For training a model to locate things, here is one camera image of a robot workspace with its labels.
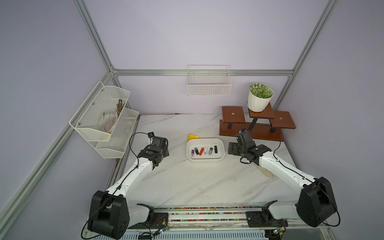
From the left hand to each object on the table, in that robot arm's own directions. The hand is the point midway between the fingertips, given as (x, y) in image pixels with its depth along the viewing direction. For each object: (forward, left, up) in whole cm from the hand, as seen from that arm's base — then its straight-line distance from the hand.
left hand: (155, 152), depth 86 cm
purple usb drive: (+6, -22, -11) cm, 25 cm away
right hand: (+2, -49, 0) cm, 49 cm away
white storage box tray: (+14, -33, -10) cm, 37 cm away
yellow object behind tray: (+20, -20, -12) cm, 31 cm away
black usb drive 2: (+9, -37, -12) cm, 40 cm away
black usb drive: (+8, -24, -11) cm, 28 cm away
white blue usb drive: (+8, -30, -10) cm, 33 cm away
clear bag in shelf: (+8, +23, +19) cm, 31 cm away
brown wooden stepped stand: (+29, -77, -8) cm, 83 cm away
